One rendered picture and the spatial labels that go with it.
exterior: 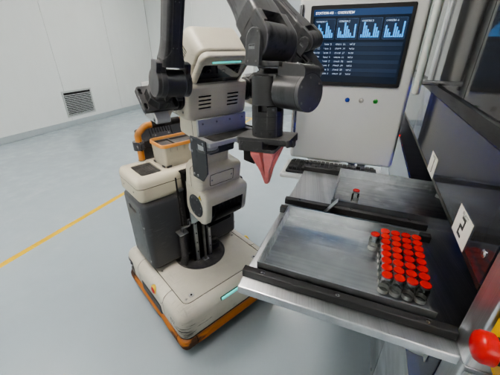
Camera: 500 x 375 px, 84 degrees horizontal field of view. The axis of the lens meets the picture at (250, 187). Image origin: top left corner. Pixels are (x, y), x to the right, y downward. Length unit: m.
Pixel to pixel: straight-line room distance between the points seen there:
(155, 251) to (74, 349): 0.62
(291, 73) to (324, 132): 1.00
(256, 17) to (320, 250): 0.52
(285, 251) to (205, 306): 0.77
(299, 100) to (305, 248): 0.40
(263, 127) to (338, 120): 0.95
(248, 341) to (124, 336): 0.64
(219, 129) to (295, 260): 0.59
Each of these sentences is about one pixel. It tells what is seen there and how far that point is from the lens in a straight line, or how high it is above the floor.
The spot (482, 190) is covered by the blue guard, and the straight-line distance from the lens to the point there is 0.63.
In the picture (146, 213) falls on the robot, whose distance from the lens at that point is 1.36.
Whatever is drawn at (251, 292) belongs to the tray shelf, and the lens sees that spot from 0.62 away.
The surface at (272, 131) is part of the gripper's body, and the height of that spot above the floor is 1.20.
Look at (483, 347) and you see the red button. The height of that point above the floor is 1.01.
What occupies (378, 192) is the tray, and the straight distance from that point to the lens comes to 1.05.
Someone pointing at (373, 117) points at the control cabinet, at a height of 1.04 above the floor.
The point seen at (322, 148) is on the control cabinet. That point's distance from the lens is 1.46.
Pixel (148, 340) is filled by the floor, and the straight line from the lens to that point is 1.68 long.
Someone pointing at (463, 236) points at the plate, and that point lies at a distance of 0.66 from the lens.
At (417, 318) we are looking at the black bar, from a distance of 0.62.
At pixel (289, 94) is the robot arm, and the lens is 0.44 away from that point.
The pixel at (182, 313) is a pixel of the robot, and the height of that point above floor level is 0.27.
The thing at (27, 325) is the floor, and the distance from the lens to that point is 2.04.
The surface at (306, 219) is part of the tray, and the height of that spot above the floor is 0.88.
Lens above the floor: 1.33
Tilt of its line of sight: 27 degrees down
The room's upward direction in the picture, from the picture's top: straight up
